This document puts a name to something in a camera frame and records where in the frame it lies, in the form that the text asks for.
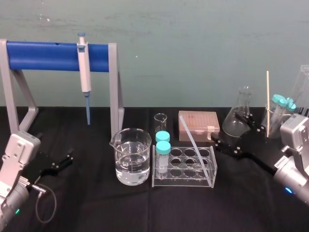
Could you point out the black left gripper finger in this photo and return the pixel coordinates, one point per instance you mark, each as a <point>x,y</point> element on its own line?
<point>64,165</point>
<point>65,158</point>

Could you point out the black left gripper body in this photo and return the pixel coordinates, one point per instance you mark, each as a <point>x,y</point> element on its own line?
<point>41,164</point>

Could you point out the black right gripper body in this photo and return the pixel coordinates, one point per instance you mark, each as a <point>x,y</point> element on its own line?
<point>259,147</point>

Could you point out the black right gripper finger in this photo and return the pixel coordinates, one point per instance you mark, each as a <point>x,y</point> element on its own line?
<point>252,122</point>
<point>227,146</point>

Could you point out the clear glass stirring rod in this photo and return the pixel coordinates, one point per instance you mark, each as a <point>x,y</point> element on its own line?
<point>193,142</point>

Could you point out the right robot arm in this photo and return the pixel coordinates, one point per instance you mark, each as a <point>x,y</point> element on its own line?
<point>295,135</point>

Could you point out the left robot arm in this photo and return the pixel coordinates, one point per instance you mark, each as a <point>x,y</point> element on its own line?
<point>14,159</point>

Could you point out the clear glass conical flask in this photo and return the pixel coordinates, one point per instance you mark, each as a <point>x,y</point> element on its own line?
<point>233,124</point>

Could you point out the glass beaker holding tubes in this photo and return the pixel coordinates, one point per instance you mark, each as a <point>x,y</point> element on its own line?
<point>275,125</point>

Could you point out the thin wooden stick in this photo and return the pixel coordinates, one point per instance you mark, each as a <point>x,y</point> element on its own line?
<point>267,101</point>

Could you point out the clear tube with teal cap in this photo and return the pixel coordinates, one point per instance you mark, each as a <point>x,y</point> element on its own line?
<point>289,104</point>
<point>278,99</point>
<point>162,136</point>
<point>163,154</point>

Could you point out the brown pipette tip box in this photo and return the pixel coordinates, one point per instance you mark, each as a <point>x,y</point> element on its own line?
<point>198,122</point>

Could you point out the clear acrylic tube rack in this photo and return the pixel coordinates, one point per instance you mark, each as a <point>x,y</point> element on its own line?
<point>186,182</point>

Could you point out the black table cloth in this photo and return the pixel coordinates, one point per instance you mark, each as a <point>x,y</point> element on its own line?
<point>101,207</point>

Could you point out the tall clear measuring cylinder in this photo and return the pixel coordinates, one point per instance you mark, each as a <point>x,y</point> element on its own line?
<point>301,84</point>

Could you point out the large glass beaker with water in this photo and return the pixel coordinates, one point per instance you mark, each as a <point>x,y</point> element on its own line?
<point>131,166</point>

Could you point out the small empty glass beaker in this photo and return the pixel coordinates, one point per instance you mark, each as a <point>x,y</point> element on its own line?
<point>160,124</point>

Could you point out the white and blue pipette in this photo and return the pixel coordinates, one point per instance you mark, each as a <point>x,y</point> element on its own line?
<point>84,72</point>

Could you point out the grey stand with blue bar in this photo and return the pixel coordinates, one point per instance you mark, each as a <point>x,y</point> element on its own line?
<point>43,56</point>

